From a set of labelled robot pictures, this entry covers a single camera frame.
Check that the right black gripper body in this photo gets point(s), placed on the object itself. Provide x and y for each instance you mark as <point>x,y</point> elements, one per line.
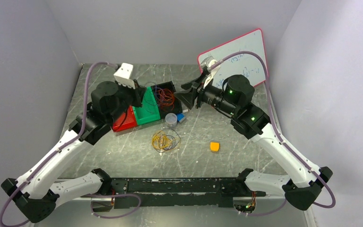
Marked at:
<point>207,83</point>

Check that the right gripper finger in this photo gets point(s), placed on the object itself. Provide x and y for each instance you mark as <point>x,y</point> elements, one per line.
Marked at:
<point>187,98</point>
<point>200,81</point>

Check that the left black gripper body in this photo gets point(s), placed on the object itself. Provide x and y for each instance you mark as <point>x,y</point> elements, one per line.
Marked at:
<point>129,96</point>

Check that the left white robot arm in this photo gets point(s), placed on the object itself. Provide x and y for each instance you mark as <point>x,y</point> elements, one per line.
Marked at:
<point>37,193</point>

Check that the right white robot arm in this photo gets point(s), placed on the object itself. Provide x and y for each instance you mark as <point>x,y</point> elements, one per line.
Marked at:
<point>303,180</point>

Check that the blue eraser block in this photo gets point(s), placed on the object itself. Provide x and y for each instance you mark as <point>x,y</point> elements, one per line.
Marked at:
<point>180,117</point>

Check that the black plastic bin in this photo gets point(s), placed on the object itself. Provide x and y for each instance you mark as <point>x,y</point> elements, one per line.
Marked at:
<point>165,99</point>

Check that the red plastic bin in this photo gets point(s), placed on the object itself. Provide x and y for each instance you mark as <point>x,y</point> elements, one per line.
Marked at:
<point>125,121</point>

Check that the clear round container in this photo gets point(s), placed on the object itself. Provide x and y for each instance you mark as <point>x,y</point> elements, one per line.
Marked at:
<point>171,120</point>

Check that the green plastic bin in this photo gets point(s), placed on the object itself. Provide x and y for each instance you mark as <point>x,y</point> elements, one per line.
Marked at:
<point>149,111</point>

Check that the orange yellow block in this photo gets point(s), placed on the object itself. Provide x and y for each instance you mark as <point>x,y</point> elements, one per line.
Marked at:
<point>214,146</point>

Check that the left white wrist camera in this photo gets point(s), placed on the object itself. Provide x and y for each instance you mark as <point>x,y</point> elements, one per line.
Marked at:
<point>123,74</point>

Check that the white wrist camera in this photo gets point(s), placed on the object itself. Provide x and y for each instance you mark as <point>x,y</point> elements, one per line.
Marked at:
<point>123,74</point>
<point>213,66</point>

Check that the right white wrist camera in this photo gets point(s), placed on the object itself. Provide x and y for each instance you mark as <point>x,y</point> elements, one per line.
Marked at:
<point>213,66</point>

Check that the white board with red frame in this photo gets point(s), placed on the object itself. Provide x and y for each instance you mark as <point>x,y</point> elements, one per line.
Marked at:
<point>241,64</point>

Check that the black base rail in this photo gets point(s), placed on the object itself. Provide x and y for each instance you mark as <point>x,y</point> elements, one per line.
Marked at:
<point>175,191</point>

